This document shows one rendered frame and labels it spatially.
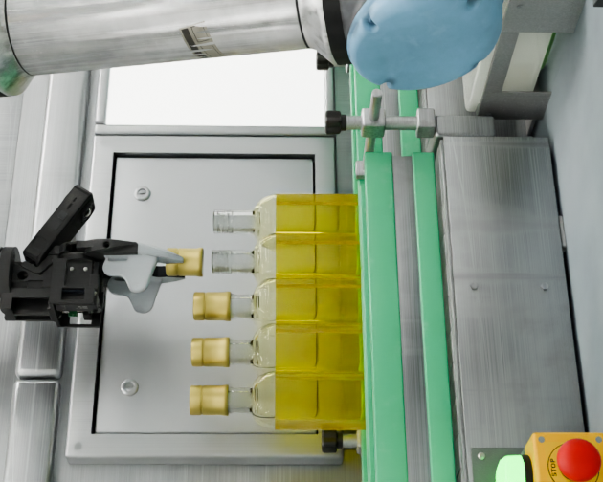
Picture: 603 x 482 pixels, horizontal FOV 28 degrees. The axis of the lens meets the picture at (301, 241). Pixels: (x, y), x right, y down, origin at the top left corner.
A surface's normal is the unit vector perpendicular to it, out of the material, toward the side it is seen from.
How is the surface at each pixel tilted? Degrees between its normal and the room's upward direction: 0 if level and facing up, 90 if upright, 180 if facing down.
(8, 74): 129
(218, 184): 90
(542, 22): 90
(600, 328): 0
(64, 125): 90
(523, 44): 90
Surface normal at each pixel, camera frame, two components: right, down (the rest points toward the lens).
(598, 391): -1.00, 0.00
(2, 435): 0.03, -0.47
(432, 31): 0.09, 0.87
